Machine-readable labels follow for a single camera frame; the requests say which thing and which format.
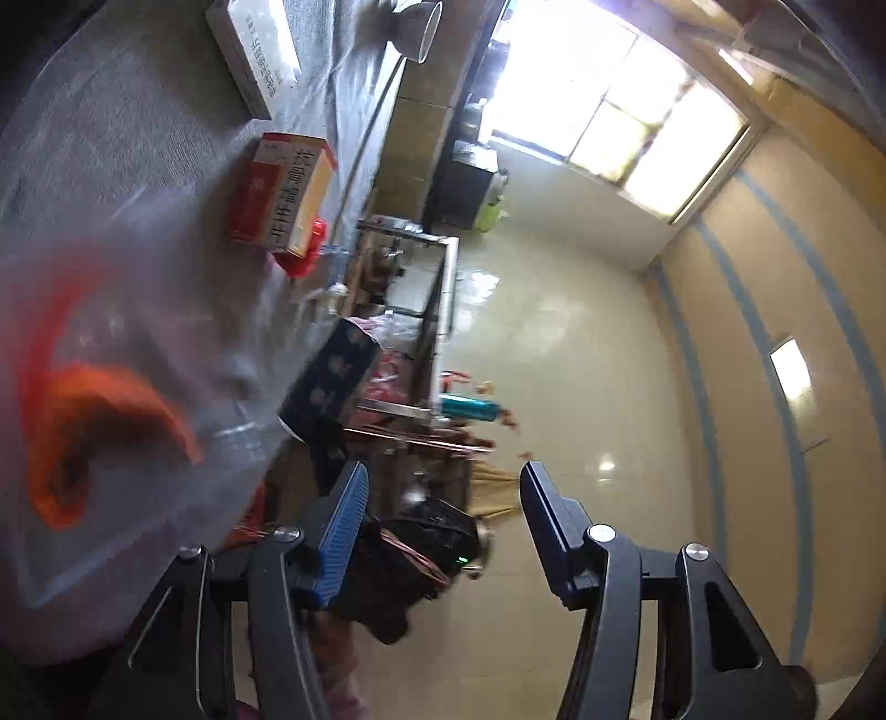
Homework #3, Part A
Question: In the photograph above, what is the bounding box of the white bowl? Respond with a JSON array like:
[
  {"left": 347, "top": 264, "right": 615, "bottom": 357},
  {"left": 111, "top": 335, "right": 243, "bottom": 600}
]
[{"left": 388, "top": 0, "right": 444, "bottom": 63}]

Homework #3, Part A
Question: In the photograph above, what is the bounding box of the teal can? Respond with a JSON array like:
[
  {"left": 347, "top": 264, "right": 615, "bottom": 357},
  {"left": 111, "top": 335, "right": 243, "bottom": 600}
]
[{"left": 439, "top": 393, "right": 501, "bottom": 423}]

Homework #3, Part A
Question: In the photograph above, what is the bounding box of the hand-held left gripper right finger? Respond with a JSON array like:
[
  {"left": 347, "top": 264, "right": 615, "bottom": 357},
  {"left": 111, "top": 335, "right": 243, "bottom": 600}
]
[{"left": 519, "top": 460, "right": 814, "bottom": 720}]

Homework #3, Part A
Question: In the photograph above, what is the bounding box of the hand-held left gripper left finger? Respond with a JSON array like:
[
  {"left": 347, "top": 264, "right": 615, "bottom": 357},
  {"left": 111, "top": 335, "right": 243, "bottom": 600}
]
[{"left": 90, "top": 460, "right": 371, "bottom": 720}]

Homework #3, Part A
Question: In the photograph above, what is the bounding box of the red plastic bag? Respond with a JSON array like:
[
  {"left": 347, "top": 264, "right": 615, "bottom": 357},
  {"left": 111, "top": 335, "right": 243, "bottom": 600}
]
[{"left": 273, "top": 218, "right": 329, "bottom": 279}]

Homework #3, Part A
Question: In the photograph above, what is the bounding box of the white box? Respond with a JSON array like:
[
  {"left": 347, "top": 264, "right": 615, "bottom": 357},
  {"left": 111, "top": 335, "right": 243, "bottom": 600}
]
[{"left": 204, "top": 0, "right": 306, "bottom": 122}]

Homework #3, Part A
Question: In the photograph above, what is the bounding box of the orange plastic wrapper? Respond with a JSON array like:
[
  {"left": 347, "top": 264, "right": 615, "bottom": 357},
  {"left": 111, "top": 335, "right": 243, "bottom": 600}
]
[{"left": 24, "top": 360, "right": 205, "bottom": 531}]

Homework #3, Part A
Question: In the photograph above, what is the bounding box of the metal storage rack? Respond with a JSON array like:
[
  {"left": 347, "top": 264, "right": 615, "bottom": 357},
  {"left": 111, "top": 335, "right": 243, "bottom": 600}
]
[{"left": 346, "top": 214, "right": 461, "bottom": 416}]

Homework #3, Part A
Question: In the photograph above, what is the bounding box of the window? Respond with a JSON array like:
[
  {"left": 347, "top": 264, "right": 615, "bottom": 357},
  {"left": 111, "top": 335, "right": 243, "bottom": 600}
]
[{"left": 477, "top": 0, "right": 752, "bottom": 223}]

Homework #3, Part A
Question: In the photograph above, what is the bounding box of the straw broom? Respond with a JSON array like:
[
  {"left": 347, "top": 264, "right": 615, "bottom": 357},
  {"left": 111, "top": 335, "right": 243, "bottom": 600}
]
[{"left": 471, "top": 460, "right": 520, "bottom": 520}]

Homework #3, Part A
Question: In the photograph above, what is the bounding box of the clear bag with orange item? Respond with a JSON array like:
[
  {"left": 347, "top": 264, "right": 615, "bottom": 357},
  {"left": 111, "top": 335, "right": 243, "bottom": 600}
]
[{"left": 0, "top": 228, "right": 292, "bottom": 624}]

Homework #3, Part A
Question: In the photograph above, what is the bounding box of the blue patterned box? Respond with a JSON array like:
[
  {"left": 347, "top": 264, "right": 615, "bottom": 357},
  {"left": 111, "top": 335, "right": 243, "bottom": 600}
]
[{"left": 277, "top": 317, "right": 383, "bottom": 444}]

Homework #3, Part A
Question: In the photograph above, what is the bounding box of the olive kitchen cabinet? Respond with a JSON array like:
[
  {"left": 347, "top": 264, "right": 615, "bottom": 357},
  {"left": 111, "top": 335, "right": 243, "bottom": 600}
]
[{"left": 374, "top": 0, "right": 499, "bottom": 229}]

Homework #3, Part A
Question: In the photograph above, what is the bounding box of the red and yellow box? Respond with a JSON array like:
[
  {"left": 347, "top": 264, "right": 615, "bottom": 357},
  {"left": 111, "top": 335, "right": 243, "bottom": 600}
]
[{"left": 228, "top": 131, "right": 340, "bottom": 259}]

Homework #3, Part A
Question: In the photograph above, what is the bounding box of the grey tablecloth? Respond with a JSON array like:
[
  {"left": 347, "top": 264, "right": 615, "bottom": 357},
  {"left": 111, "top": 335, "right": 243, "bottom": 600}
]
[{"left": 0, "top": 0, "right": 409, "bottom": 659}]

